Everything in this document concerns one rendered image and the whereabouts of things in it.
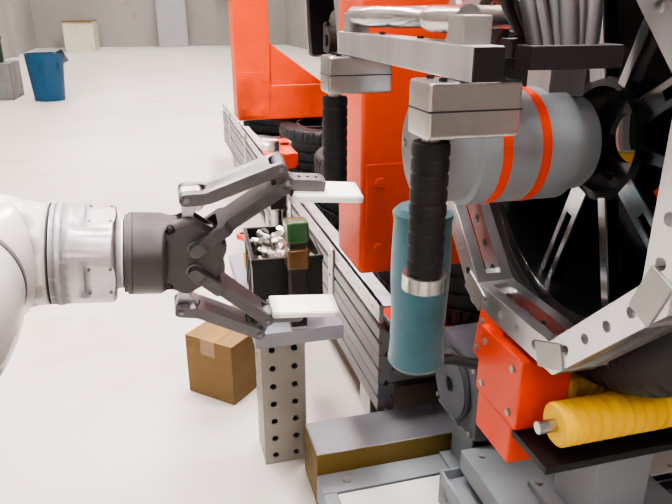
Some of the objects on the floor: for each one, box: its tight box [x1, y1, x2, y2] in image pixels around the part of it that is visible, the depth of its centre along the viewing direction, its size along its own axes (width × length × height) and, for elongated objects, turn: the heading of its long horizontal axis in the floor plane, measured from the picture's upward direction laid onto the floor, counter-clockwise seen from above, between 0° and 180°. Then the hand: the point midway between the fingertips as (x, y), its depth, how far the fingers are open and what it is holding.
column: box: [255, 343, 306, 465], centre depth 150 cm, size 10×10×42 cm
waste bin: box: [23, 49, 69, 102], centre depth 758 cm, size 49×45×58 cm
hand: (336, 252), depth 64 cm, fingers open, 13 cm apart
